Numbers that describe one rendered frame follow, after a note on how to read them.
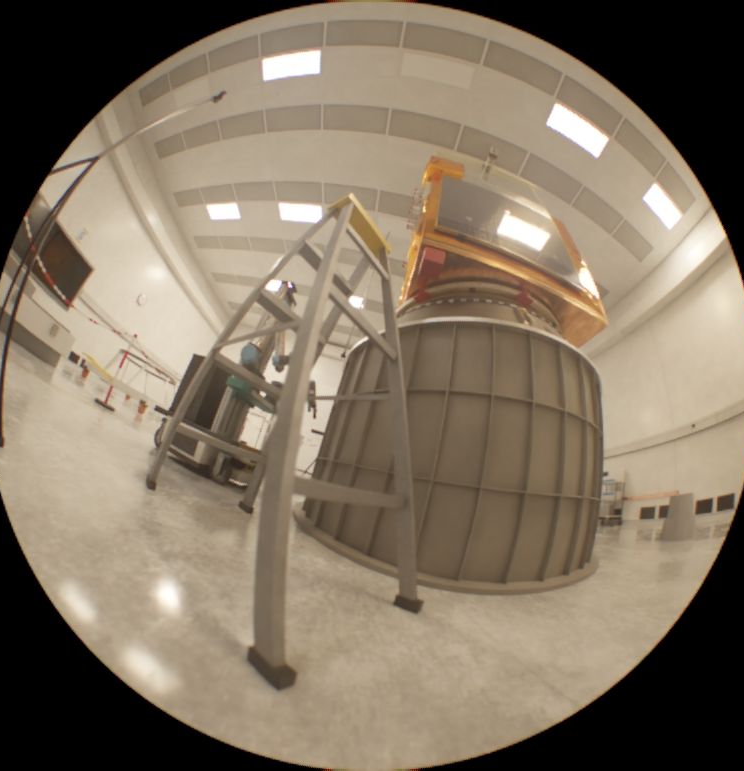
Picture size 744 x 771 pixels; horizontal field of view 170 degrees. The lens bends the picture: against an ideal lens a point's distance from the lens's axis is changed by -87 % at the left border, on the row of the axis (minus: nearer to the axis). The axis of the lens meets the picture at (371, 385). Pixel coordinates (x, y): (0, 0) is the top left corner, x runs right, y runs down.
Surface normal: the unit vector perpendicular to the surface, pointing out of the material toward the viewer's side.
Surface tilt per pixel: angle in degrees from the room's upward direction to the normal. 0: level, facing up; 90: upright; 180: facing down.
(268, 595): 88
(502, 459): 90
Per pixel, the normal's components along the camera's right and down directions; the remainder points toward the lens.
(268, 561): -0.52, -0.47
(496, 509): -0.18, -0.41
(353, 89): -0.25, 0.90
